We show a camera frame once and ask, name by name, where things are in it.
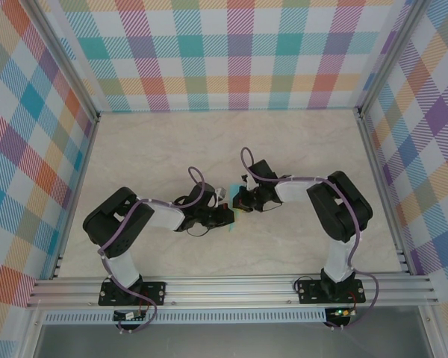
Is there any light blue paper sheet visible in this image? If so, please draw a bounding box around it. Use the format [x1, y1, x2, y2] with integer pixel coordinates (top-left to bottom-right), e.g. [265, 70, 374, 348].
[226, 182, 248, 233]

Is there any grey metal panel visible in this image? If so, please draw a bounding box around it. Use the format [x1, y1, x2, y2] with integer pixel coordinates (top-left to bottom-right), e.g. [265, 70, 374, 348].
[33, 323, 434, 358]

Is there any aluminium frame rail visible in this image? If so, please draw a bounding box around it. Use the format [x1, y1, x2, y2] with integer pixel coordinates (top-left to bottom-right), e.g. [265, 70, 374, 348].
[25, 274, 440, 309]

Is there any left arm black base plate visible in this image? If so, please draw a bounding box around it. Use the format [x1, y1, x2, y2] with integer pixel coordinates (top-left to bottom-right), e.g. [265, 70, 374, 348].
[98, 281, 167, 307]

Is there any slotted grey cable tray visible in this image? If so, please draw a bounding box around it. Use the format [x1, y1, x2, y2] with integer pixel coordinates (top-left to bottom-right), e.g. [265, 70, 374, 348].
[43, 312, 328, 325]

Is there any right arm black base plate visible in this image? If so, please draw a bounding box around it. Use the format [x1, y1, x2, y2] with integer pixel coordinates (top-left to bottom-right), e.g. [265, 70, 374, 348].
[296, 277, 367, 305]

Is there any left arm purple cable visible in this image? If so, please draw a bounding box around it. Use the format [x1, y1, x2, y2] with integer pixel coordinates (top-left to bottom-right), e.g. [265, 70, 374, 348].
[99, 166, 210, 333]

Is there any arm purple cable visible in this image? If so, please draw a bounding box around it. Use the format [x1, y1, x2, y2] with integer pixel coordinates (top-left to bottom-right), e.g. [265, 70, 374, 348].
[240, 147, 381, 333]
[99, 166, 210, 333]

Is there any aluminium side rail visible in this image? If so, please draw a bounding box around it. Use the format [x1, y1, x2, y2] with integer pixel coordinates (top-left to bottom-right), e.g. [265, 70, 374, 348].
[354, 107, 415, 277]
[50, 113, 101, 280]

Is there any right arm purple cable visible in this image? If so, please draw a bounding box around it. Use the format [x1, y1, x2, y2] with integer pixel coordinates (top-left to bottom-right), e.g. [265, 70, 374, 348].
[240, 147, 381, 333]

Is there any aluminium frame post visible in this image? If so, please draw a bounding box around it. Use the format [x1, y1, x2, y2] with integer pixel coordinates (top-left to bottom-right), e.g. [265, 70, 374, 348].
[356, 0, 432, 119]
[24, 0, 100, 122]

